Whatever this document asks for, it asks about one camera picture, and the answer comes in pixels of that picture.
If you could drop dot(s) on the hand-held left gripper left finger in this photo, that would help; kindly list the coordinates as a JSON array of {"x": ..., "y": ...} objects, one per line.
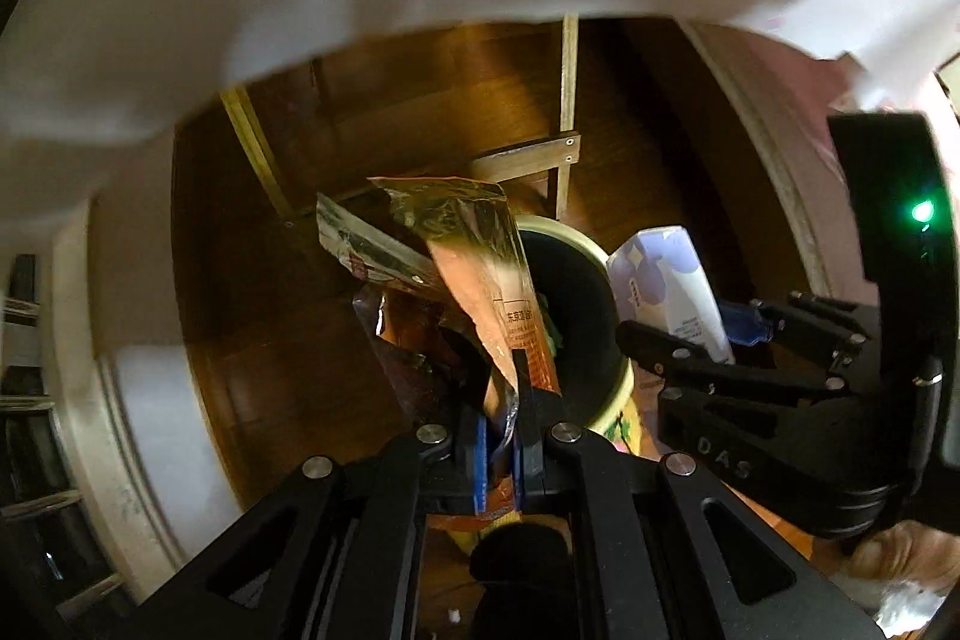
[{"x": 480, "y": 460}]

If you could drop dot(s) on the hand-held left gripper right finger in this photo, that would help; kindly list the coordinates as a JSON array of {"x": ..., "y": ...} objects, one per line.
[{"x": 519, "y": 469}]

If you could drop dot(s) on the orange snack packet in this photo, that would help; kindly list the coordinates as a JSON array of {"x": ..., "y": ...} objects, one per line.
[{"x": 487, "y": 280}]

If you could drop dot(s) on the white and purple packet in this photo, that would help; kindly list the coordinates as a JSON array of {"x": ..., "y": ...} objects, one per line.
[{"x": 667, "y": 280}]

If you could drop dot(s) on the pink bed sheet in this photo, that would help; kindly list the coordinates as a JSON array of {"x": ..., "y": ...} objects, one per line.
[{"x": 802, "y": 85}]

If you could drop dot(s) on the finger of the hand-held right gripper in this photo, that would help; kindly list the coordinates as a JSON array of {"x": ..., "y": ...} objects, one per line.
[
  {"x": 817, "y": 329},
  {"x": 720, "y": 370}
]

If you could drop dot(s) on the cream trash bin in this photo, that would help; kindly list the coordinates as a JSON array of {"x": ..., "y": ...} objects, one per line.
[{"x": 570, "y": 302}]

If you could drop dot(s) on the metal window grille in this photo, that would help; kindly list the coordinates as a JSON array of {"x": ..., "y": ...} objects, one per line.
[{"x": 45, "y": 460}]

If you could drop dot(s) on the person's right hand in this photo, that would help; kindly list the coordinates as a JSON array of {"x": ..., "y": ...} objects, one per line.
[{"x": 900, "y": 557}]

